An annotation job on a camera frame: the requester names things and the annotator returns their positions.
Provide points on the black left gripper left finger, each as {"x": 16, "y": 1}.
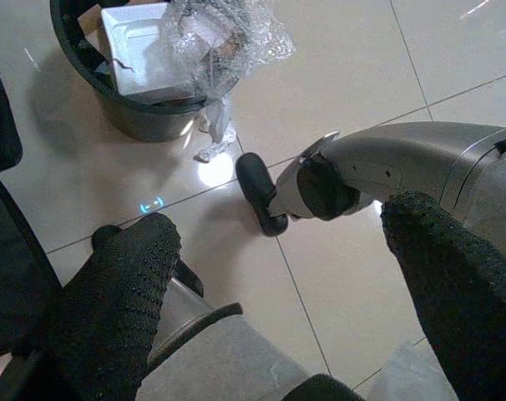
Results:
{"x": 111, "y": 309}

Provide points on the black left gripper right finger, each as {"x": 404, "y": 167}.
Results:
{"x": 466, "y": 301}

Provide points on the black rubbish bin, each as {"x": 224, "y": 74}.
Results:
{"x": 144, "y": 119}

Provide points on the crumpled white plastic trash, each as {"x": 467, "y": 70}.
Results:
{"x": 217, "y": 129}

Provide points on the black chair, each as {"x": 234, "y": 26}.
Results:
{"x": 11, "y": 259}

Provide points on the silver robot left leg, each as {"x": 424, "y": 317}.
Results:
{"x": 219, "y": 363}

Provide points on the white box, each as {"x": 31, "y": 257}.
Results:
{"x": 144, "y": 54}

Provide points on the brown cardboard piece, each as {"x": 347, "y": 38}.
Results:
{"x": 92, "y": 25}

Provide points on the clear bubble wrap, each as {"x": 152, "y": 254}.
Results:
{"x": 236, "y": 37}

